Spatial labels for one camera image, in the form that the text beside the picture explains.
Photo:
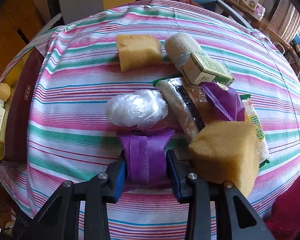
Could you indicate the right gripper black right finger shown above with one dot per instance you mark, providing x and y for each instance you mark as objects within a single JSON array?
[{"x": 177, "y": 172}]

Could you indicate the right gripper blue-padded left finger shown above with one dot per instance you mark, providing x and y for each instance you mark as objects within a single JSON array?
[{"x": 116, "y": 172}]

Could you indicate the purple snack packet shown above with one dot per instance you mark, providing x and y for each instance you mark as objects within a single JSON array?
[
  {"x": 145, "y": 158},
  {"x": 226, "y": 103}
]

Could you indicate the yellow sponge block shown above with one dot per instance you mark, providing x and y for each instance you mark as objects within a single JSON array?
[
  {"x": 138, "y": 51},
  {"x": 5, "y": 91},
  {"x": 227, "y": 150}
]

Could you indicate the clear rice snack packet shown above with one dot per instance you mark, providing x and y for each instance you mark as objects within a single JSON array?
[{"x": 188, "y": 104}]

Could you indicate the white plastic bag ball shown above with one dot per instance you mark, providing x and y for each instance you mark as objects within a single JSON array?
[{"x": 142, "y": 109}]

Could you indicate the yellow Weidan snack packet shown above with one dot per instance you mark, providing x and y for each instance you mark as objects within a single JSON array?
[{"x": 252, "y": 116}]

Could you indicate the green white small box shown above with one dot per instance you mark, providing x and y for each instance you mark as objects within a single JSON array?
[{"x": 200, "y": 68}]

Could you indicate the gold metal tin box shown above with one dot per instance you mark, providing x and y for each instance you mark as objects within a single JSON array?
[{"x": 22, "y": 78}]

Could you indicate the beige sock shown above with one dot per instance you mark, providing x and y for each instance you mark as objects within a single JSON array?
[{"x": 179, "y": 46}]

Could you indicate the white plastic wrap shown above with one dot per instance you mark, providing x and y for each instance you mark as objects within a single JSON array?
[{"x": 2, "y": 103}]

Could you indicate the striped pink green tablecloth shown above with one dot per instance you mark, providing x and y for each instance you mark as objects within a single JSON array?
[{"x": 70, "y": 143}]

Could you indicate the dark red garment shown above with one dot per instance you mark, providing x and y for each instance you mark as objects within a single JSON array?
[{"x": 284, "y": 221}]

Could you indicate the wooden desk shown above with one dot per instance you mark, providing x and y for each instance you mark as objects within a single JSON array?
[{"x": 258, "y": 22}]

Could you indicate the pink jar on desk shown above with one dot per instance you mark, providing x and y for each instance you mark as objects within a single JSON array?
[{"x": 259, "y": 12}]

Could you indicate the wooden wardrobe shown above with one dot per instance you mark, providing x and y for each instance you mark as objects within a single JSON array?
[{"x": 20, "y": 21}]

